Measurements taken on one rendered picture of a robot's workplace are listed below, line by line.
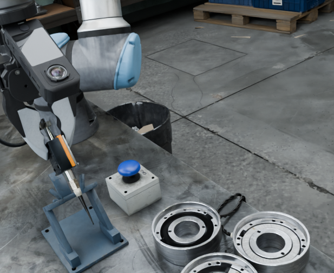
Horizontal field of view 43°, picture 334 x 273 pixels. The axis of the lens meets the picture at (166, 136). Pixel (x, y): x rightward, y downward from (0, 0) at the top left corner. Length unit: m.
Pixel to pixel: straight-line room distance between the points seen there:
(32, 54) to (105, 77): 0.40
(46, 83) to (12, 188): 0.45
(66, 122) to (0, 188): 0.36
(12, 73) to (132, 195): 0.29
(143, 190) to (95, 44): 0.33
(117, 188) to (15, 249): 0.19
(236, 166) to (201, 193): 1.46
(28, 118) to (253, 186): 1.60
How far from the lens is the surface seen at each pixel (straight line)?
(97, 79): 0.91
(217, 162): 2.25
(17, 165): 0.99
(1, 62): 0.58
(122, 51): 0.89
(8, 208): 0.86
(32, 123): 0.59
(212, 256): 0.60
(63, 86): 0.49
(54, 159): 0.61
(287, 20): 4.04
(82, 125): 0.99
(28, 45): 0.53
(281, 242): 0.65
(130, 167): 0.73
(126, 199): 0.72
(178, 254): 0.62
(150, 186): 0.74
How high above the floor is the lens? 1.27
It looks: 30 degrees down
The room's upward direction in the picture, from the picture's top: 9 degrees counter-clockwise
